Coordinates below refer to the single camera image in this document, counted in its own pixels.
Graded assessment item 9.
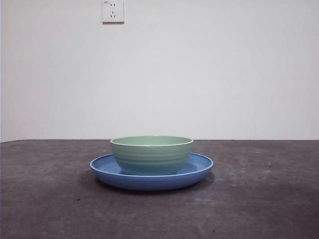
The dark grey table mat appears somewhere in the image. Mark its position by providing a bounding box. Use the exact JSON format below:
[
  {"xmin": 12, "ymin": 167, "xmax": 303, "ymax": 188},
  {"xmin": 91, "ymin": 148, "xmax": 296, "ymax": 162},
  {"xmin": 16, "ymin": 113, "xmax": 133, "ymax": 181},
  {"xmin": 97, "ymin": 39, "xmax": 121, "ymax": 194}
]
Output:
[{"xmin": 0, "ymin": 138, "xmax": 319, "ymax": 239}]

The green ribbed bowl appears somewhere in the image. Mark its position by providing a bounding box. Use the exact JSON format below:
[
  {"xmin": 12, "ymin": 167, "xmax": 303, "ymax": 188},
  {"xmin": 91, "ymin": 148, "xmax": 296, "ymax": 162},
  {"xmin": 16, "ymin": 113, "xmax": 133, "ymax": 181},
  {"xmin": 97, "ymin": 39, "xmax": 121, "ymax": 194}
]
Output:
[{"xmin": 109, "ymin": 135, "xmax": 194, "ymax": 175}]

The white wall power socket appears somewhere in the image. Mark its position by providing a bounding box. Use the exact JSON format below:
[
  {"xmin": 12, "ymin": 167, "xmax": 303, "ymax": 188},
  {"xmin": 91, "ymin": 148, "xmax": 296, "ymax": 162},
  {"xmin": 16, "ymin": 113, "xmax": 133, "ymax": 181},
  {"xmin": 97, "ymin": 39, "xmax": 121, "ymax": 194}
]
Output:
[{"xmin": 102, "ymin": 0, "xmax": 125, "ymax": 25}]

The blue round plate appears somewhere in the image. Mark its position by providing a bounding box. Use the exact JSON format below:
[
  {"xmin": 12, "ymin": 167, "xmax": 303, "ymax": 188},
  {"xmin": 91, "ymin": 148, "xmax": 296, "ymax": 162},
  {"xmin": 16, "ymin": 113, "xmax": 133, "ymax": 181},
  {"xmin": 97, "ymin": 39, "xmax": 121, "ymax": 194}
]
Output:
[{"xmin": 89, "ymin": 152, "xmax": 214, "ymax": 192}]

